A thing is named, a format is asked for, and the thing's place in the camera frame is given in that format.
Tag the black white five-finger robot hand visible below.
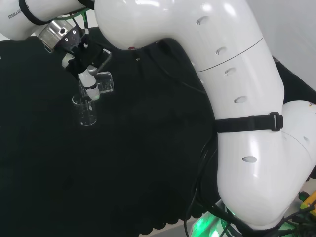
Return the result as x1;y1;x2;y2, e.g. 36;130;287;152
61;28;112;101

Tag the small clear glass beaker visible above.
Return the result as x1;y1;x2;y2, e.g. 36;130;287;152
78;71;116;99

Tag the clear glass beaker with markings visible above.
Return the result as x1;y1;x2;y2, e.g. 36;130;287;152
72;95;98;127

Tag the black bench cloth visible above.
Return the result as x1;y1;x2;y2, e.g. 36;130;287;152
0;26;316;237

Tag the black strap with buckle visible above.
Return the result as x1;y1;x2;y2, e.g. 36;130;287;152
214;111;284;134

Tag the black green cable bundle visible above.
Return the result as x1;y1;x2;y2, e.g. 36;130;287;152
275;209;316;237

